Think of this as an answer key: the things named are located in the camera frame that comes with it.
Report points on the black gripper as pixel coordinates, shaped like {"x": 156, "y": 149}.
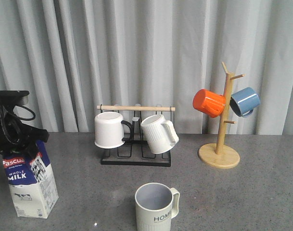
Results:
{"x": 15, "y": 136}

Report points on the Pascual whole milk carton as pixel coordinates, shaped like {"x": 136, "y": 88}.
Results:
{"x": 31, "y": 183}

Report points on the white mug black handle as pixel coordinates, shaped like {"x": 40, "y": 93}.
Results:
{"x": 109, "y": 132}

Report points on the white ribbed mug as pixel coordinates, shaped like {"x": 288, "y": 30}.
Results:
{"x": 160, "y": 133}

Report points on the orange enamel mug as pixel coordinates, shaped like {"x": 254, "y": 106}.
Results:
{"x": 209, "y": 102}

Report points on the wooden mug tree stand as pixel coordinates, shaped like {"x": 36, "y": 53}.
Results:
{"x": 218, "y": 154}

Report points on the white HOME cup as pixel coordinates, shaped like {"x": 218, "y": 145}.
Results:
{"x": 156, "y": 205}

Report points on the blue enamel mug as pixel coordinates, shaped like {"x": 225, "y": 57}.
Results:
{"x": 244, "y": 102}

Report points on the black wire mug rack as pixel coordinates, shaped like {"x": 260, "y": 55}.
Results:
{"x": 136, "y": 151}

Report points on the grey curtain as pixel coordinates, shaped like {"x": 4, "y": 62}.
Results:
{"x": 72, "y": 55}

